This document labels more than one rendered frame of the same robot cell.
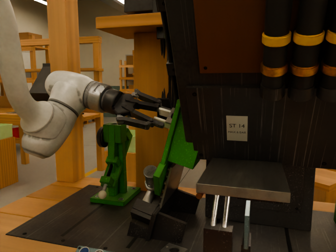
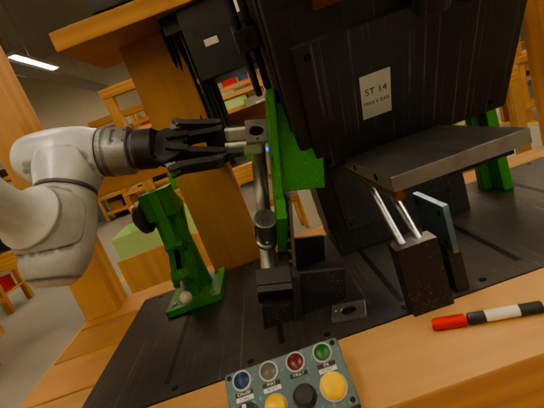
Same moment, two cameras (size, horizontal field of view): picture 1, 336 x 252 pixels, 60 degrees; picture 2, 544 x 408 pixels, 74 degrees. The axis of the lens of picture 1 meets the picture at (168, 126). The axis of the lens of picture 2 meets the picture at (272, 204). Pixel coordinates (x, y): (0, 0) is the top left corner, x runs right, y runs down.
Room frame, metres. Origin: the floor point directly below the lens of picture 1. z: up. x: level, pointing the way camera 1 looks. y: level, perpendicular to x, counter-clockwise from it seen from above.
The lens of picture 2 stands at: (0.18, 0.18, 1.24)
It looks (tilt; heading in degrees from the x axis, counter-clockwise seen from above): 13 degrees down; 344
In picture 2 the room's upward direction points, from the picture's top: 20 degrees counter-clockwise
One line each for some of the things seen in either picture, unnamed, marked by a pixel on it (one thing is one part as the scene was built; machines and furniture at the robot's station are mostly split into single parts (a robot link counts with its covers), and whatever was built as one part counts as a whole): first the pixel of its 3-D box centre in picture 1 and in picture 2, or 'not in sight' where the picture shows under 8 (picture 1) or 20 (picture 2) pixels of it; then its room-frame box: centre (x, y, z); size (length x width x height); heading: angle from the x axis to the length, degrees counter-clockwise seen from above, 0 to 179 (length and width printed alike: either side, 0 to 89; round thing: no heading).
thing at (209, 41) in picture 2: not in sight; (227, 39); (1.02, -0.09, 1.42); 0.17 x 0.12 x 0.15; 73
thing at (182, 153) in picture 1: (186, 137); (291, 149); (0.75, -0.05, 1.17); 0.13 x 0.12 x 0.20; 73
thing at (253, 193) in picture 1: (245, 166); (393, 150); (0.67, -0.18, 1.11); 0.39 x 0.16 x 0.03; 163
